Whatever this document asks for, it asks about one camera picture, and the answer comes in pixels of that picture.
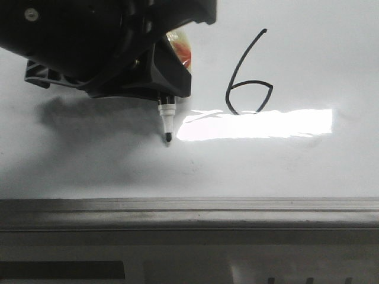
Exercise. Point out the grey aluminium whiteboard frame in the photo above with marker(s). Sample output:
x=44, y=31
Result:
x=122, y=214

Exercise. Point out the white whiteboard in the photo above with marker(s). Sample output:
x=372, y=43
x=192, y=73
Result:
x=284, y=103

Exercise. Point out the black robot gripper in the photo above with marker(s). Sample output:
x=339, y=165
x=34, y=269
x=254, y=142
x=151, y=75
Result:
x=103, y=48

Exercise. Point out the black and white whiteboard marker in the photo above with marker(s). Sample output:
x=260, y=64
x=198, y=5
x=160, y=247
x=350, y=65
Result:
x=166, y=103

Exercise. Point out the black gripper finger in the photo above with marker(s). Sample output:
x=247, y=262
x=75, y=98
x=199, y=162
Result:
x=168, y=74

